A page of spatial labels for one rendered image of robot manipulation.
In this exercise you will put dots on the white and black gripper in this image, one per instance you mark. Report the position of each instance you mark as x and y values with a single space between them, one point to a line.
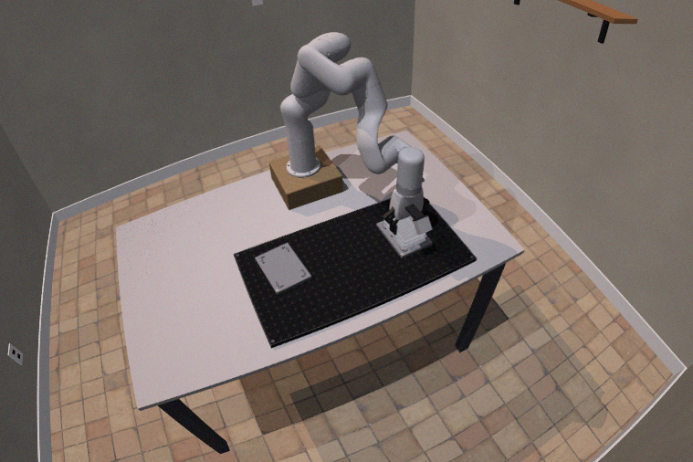
397 207

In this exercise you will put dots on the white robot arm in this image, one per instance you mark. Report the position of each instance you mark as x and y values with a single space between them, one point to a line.
357 76

